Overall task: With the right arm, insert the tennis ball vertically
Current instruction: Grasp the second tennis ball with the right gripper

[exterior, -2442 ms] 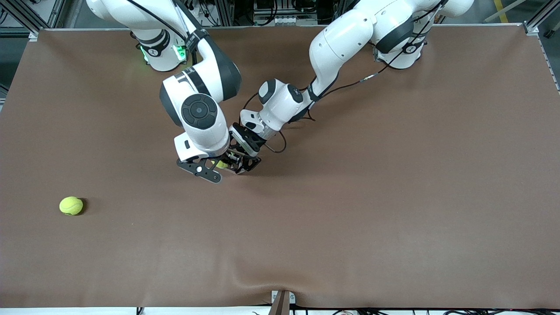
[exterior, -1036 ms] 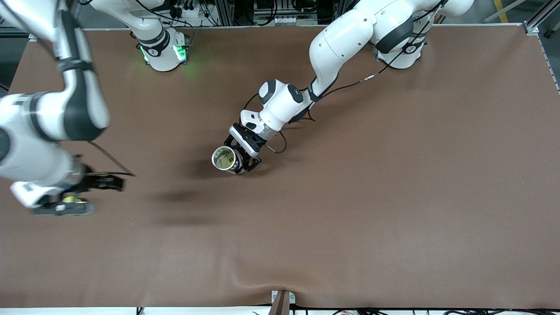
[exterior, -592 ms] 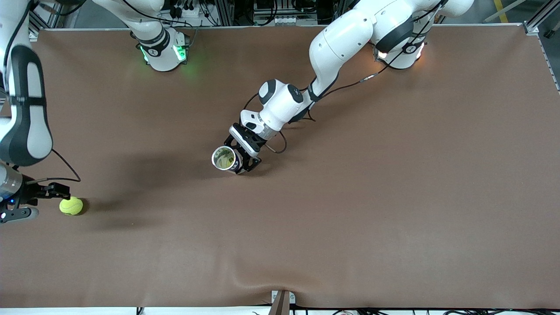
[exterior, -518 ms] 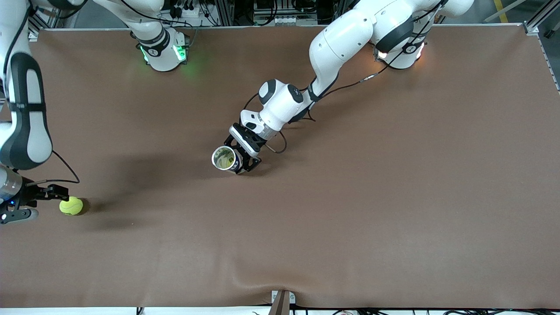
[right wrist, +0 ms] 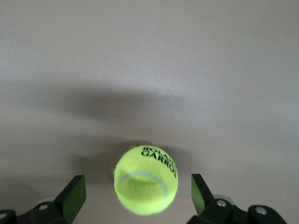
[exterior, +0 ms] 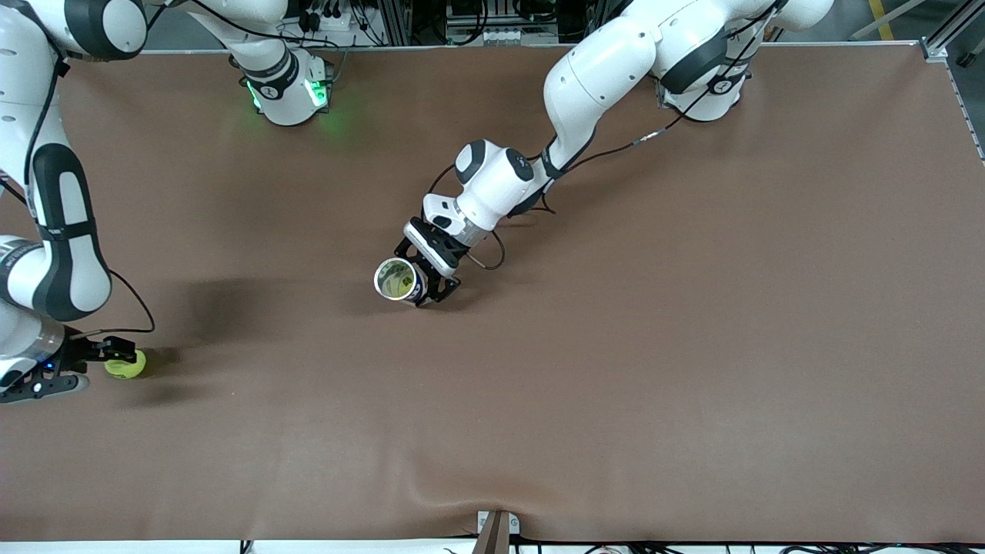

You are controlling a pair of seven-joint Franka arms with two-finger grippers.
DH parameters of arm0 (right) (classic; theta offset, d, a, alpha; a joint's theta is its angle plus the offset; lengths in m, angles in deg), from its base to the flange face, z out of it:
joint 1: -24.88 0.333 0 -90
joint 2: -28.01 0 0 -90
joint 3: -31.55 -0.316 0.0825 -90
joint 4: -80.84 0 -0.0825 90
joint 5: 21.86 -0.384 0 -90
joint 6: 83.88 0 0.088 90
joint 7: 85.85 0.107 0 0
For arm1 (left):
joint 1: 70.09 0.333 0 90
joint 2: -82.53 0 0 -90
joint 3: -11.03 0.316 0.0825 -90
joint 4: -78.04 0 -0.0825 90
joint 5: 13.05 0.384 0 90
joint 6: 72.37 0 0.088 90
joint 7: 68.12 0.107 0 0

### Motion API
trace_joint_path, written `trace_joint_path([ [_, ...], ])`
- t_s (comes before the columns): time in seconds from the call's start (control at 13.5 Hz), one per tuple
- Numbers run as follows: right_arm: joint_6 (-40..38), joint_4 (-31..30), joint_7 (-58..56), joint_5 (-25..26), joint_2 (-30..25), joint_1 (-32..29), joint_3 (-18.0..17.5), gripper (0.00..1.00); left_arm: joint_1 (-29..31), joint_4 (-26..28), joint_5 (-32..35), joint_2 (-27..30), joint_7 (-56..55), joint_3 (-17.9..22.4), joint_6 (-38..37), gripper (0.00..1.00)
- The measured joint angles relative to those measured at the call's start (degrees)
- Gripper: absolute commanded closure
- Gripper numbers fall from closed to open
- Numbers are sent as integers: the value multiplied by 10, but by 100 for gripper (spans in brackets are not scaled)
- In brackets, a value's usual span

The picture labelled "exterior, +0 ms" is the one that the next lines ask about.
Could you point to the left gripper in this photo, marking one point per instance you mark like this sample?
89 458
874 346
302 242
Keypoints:
432 288

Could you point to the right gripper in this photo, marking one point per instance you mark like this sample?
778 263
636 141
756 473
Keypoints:
81 352

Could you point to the yellow tennis ball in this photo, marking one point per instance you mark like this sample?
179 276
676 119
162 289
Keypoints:
398 281
127 367

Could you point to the clear tennis ball can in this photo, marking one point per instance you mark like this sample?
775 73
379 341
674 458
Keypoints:
418 296

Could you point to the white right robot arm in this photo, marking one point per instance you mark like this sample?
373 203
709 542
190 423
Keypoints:
23 92

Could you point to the brown table mat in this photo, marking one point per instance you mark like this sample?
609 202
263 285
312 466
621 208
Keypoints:
616 346

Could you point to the white connector block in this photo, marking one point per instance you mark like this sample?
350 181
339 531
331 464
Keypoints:
500 36

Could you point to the white power strip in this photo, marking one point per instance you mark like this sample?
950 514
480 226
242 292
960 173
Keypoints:
331 21

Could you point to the aluminium frame post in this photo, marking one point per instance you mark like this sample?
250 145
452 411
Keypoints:
396 19

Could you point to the metal edge bracket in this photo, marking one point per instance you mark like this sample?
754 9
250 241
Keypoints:
499 527

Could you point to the aluminium frame profile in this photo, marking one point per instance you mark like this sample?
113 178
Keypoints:
935 50

